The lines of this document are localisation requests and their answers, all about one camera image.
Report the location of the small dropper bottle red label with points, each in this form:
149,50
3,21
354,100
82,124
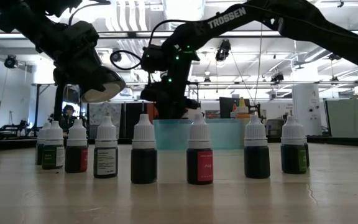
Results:
77,137

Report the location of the small dropper bottle green label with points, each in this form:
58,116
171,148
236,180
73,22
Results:
292,155
53,133

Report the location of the green translucent tray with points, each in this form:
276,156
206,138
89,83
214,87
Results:
172,133

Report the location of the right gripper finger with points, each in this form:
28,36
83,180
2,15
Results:
172,105

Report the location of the orange wall panel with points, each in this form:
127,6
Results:
151,112

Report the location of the grey patterned panel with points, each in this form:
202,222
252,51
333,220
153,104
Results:
99,109

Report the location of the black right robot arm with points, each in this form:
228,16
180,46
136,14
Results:
291,18

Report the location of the black desk lamp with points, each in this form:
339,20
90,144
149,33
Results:
104,84

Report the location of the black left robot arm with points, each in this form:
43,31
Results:
20,28

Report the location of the small white-capped dropper bottle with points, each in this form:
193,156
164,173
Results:
41,132
256,161
144,165

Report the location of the large yellow-tipped colouring bottle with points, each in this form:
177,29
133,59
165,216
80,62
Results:
242,110

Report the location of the person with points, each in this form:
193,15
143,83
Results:
68,110

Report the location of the white pillar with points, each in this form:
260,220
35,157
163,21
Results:
306,105

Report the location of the green partition wall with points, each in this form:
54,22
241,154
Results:
353,118

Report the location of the small dropper bottle pink label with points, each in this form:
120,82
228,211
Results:
199,168

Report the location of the small dropper bottle white label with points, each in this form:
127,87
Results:
106,161

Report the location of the black ceiling spotlight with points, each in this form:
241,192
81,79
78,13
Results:
116,56
10,61
334,57
277,77
223,49

